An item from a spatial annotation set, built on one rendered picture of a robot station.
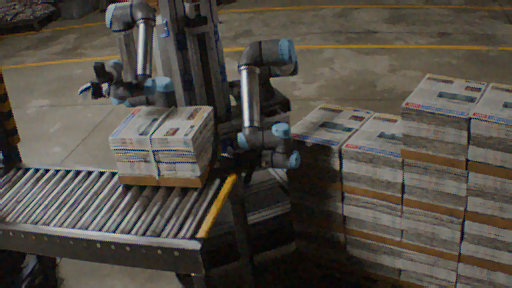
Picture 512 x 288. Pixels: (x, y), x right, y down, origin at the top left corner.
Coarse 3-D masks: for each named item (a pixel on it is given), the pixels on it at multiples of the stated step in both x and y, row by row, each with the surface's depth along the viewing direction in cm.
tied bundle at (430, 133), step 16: (480, 96) 222; (416, 112) 219; (416, 128) 222; (432, 128) 218; (448, 128) 214; (464, 128) 209; (416, 144) 225; (432, 144) 221; (448, 144) 217; (464, 144) 212
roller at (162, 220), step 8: (176, 192) 237; (184, 192) 240; (168, 200) 233; (176, 200) 233; (168, 208) 227; (176, 208) 231; (160, 216) 222; (168, 216) 224; (152, 224) 219; (160, 224) 219; (152, 232) 214; (160, 232) 217
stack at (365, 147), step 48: (336, 144) 251; (384, 144) 245; (288, 192) 277; (336, 192) 260; (384, 192) 245; (432, 192) 230; (480, 192) 217; (336, 240) 274; (432, 240) 241; (480, 240) 226
